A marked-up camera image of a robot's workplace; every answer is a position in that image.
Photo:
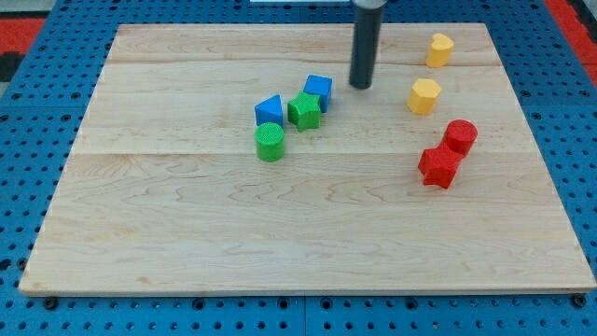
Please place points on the green star block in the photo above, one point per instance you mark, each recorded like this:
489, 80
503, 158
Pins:
304, 111

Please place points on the blue triangle block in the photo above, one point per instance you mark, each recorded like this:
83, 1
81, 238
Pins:
270, 111

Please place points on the red star block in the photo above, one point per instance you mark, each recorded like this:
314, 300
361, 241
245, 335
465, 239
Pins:
439, 166

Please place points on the green cylinder block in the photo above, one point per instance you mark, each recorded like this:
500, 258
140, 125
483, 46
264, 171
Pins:
270, 141

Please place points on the light wooden board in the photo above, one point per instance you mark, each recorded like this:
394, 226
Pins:
163, 194

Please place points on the blue cube block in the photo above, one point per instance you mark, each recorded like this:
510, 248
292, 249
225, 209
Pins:
321, 86

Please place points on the yellow hexagon block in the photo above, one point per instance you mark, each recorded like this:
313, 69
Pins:
423, 96

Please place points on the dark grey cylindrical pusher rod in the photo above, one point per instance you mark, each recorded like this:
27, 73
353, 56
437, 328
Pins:
367, 25

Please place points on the red cylinder block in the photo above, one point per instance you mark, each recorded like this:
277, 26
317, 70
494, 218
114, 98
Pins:
460, 135

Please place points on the yellow heart block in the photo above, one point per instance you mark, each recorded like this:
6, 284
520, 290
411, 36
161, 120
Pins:
439, 51

